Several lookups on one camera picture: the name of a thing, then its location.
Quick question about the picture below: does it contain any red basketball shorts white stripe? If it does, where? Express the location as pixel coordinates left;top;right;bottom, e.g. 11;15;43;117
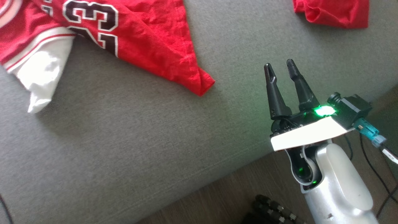
292;0;370;29

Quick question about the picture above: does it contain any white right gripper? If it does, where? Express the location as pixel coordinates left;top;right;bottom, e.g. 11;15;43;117
264;59;355;152

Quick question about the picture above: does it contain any black cable on floor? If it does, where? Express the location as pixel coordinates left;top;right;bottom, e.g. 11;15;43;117
359;134;398;218

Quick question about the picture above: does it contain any white tag on right cable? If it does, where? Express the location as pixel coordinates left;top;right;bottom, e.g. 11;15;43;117
382;148;398;165

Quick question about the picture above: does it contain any right camera cable teal plug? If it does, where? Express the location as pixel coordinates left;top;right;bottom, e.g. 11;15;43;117
353;118;398;165

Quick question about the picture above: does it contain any large grey sofa seat cushion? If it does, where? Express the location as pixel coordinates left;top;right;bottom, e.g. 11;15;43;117
0;0;398;224

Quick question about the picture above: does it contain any red Bulls 23 jersey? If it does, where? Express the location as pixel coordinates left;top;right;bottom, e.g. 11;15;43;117
0;0;215;114

